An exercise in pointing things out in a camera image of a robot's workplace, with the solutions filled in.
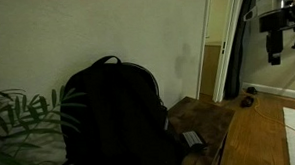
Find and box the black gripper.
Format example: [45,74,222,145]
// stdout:
[257,9,295,67]

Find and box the dark wallet with grey panel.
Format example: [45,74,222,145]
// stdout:
[181,129,209,154]

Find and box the white baseboard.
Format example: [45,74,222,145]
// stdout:
[242,80,295,104]

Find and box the small black floor object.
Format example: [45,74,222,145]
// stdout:
[246,86,258,96]

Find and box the white door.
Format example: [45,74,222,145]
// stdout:
[207,0,252,104]

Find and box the dark brown floor object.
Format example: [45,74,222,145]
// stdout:
[240,95,256,108]

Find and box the black backpack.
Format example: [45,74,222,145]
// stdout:
[56,52,189,165]

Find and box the green palm plant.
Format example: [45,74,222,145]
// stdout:
[0,84,90,165]

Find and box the white door frame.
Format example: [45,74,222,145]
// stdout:
[192,0,219,99]

